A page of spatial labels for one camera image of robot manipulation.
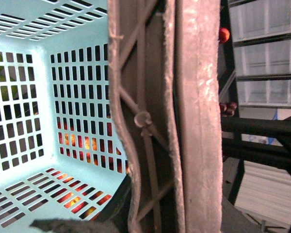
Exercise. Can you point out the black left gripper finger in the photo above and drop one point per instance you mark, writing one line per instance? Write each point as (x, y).
(73, 226)

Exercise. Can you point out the light blue plastic basket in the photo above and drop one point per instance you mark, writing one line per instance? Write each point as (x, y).
(60, 156)

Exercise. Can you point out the grey basket handle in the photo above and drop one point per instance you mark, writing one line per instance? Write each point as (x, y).
(163, 58)

